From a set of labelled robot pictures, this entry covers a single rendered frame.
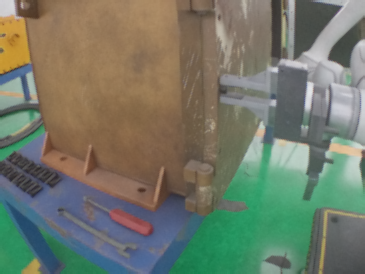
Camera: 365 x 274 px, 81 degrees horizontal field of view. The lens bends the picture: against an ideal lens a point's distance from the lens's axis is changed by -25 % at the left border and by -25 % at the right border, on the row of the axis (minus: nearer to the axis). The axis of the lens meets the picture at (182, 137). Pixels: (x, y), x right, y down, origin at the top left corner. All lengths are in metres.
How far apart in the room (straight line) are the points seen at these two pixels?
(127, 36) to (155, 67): 0.10
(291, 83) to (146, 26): 0.30
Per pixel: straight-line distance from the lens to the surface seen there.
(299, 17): 1.93
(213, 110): 0.48
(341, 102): 0.43
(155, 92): 0.57
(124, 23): 0.58
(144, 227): 0.59
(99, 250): 0.61
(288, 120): 0.45
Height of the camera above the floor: 1.10
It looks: 29 degrees down
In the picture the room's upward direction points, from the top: 3 degrees counter-clockwise
